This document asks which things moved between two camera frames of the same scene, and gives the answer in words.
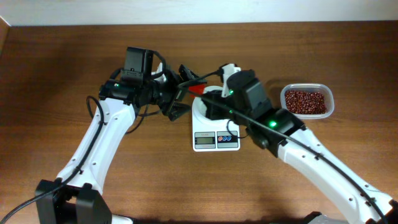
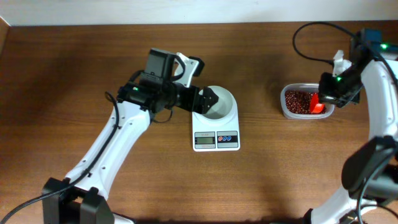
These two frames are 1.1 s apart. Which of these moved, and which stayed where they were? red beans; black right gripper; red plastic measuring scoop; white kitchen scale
Moved: red plastic measuring scoop; black right gripper
Stayed: red beans; white kitchen scale
